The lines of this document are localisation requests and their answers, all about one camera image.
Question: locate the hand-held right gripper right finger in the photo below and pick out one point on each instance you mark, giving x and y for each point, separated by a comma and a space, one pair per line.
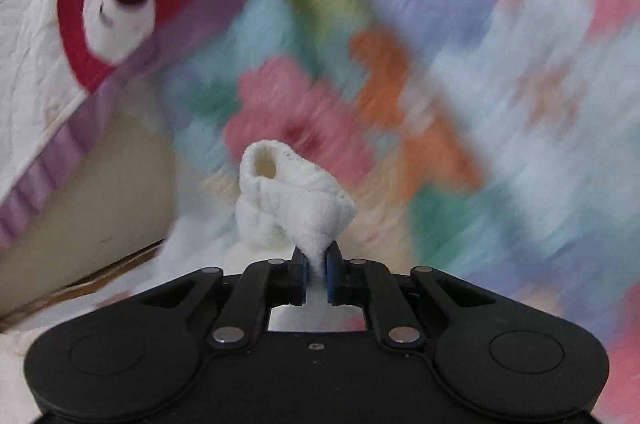
331, 279

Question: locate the floral blanket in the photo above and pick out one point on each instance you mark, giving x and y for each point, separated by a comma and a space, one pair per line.
450, 104

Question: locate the white fleece garment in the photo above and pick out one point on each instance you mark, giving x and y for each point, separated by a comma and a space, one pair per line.
295, 204

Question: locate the bear print quilt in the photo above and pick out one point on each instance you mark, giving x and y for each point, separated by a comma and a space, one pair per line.
40, 29

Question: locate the beige headboard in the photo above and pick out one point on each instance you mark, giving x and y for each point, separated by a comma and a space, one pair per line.
100, 204

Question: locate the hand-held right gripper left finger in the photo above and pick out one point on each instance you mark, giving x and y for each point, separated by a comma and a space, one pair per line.
300, 279

